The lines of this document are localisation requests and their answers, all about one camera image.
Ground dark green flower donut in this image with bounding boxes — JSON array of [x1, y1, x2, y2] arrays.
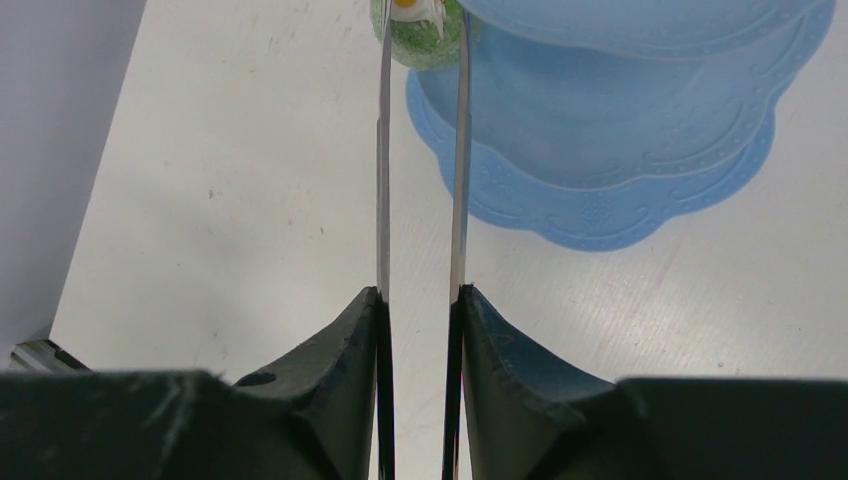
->
[[370, 0, 463, 70]]

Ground metal serving tongs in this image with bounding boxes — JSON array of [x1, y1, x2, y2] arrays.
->
[[374, 0, 474, 480]]

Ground blue three-tier cake stand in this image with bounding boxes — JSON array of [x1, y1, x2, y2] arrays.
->
[[405, 0, 837, 254]]

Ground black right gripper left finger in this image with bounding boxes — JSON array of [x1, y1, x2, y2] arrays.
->
[[1, 287, 379, 479]]

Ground metal frame rail left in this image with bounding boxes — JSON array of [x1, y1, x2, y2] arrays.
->
[[8, 339, 89, 373]]

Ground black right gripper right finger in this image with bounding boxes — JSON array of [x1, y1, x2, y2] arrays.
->
[[460, 285, 847, 479]]

